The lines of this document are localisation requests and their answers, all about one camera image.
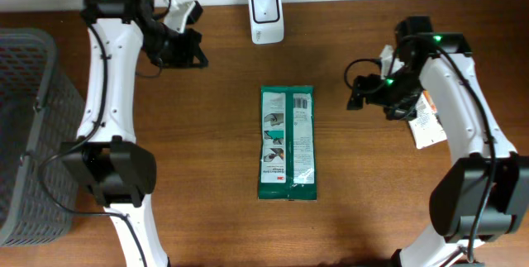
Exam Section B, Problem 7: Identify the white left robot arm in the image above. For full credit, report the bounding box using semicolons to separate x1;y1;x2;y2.
60;0;208;266

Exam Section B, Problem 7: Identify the orange tissue pack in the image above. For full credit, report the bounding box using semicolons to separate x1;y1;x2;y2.
423;90;437;115

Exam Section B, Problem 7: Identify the green white package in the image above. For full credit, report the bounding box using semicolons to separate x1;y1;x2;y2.
258;86;317;201

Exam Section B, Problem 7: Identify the grey plastic basket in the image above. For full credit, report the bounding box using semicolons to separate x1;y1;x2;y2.
1;28;84;247

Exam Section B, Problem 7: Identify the white tube with gold cap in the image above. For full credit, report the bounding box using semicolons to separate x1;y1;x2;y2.
408;91;447;150

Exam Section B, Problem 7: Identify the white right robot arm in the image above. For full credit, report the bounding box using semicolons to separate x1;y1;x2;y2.
347;16;528;266

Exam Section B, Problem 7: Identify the white barcode scanner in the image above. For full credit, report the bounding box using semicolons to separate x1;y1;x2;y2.
248;0;284;45

